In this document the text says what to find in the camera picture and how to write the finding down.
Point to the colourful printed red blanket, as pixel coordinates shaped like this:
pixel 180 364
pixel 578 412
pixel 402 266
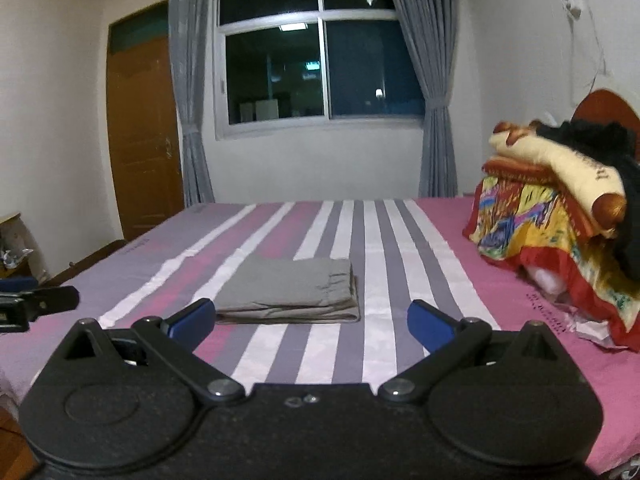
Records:
pixel 530 225

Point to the crumpled white bag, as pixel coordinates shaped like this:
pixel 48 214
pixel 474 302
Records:
pixel 592 327

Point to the cream bolster pillow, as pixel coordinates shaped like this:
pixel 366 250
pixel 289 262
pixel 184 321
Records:
pixel 570 165

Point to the white wall hook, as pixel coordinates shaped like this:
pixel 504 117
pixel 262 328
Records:
pixel 574 5

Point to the grey curtain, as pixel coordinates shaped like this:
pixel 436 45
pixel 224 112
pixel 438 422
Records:
pixel 190 85
pixel 432 85

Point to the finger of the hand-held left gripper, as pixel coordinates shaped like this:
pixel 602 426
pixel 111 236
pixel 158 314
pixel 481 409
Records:
pixel 55 299
pixel 17 283

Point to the grey pants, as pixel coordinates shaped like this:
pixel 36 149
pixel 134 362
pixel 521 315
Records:
pixel 295 290

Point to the bedside table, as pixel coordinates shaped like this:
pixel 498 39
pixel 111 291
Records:
pixel 12 240

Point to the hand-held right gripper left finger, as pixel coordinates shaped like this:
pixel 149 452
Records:
pixel 192 320

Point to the sliding glass window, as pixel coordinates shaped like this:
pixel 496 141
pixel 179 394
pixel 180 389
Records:
pixel 320 60

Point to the striped purple pink bedsheet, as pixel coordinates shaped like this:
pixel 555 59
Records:
pixel 390 260

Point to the brown wooden door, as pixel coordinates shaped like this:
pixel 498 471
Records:
pixel 145 150

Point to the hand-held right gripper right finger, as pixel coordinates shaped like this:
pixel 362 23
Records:
pixel 430 325

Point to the black clothing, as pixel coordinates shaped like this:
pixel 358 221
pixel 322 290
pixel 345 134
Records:
pixel 625 180

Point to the red wooden headboard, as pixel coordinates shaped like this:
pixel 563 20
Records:
pixel 600 105

